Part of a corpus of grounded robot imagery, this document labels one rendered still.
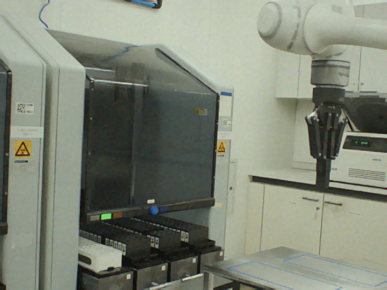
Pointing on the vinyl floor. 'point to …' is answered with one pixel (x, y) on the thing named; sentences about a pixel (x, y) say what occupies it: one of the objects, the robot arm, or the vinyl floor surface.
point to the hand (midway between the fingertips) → (323, 173)
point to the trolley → (294, 272)
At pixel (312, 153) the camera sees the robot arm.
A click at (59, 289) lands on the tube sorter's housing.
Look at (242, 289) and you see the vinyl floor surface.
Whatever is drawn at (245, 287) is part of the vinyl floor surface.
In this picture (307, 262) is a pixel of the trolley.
